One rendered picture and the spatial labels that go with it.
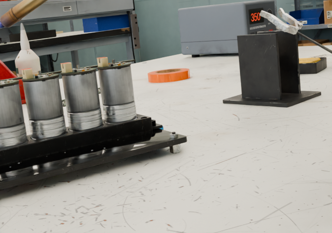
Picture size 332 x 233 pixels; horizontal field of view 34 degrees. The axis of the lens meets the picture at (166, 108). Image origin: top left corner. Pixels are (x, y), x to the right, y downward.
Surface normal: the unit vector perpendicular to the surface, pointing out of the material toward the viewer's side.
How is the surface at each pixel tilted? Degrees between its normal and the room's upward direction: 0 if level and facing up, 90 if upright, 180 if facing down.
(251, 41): 90
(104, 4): 90
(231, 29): 90
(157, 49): 90
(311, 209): 0
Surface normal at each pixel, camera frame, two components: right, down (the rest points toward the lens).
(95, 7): 0.76, 0.04
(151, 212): -0.11, -0.98
